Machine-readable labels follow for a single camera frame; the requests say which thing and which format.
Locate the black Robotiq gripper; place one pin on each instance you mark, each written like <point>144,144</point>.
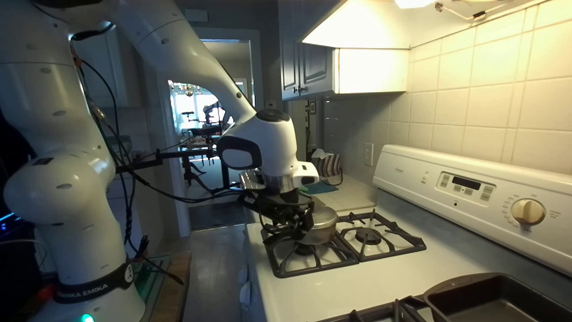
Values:
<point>270,197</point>

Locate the silver pot lid black knob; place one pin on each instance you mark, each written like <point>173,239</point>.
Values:
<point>325,215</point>

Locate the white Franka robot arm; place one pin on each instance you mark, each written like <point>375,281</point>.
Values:
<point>59,179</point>

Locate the white stove knob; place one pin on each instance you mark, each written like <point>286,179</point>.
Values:
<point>243,273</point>
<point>245,296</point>

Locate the white gas stove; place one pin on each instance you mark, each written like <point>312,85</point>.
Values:
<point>416,262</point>

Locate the blue towel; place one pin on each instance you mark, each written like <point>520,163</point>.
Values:
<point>318,188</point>

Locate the striped basket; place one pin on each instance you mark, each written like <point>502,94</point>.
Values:
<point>330,169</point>

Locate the black burner grate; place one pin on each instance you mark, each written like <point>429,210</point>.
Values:
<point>357,256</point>
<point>386,314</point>

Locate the grey burner cap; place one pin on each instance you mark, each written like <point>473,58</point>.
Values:
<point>368,237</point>

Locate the black tripod boom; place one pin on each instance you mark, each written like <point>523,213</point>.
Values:
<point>178,154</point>

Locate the grey upper cabinet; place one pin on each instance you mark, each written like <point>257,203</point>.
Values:
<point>312,65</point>

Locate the white range hood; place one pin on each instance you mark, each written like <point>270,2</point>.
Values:
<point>368,27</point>

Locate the cream timer dial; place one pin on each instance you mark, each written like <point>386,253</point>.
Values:
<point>527,212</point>

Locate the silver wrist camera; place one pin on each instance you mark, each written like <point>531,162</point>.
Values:
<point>305,172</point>

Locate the white wall outlet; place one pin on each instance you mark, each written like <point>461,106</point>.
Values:
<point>370,154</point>

